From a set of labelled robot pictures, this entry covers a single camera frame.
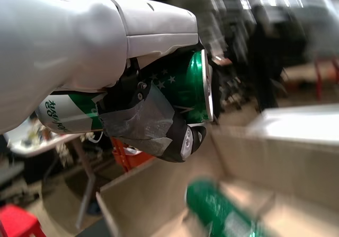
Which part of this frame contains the green cider can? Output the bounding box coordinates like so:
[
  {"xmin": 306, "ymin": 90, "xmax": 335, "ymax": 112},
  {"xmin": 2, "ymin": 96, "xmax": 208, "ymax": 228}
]
[
  {"xmin": 185, "ymin": 178, "xmax": 268, "ymax": 237},
  {"xmin": 35, "ymin": 49, "xmax": 215, "ymax": 136}
]

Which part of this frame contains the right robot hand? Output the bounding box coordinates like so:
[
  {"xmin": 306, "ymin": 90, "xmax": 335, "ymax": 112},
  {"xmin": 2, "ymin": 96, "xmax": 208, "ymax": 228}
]
[{"xmin": 0, "ymin": 0, "xmax": 220, "ymax": 163}]

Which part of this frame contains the open cardboard box grey tape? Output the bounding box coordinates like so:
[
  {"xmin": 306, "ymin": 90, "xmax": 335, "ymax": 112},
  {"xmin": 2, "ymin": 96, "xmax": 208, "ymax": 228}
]
[{"xmin": 95, "ymin": 125, "xmax": 339, "ymax": 237}]

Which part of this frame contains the white top folding table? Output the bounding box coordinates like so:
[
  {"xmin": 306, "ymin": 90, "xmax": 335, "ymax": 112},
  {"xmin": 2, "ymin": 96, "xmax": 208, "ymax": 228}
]
[{"xmin": 4, "ymin": 115, "xmax": 106, "ymax": 230}]

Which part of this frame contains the red plastic stool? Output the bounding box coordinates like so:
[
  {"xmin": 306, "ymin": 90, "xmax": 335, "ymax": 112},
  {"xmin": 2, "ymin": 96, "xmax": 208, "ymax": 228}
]
[{"xmin": 0, "ymin": 204, "xmax": 46, "ymax": 237}]

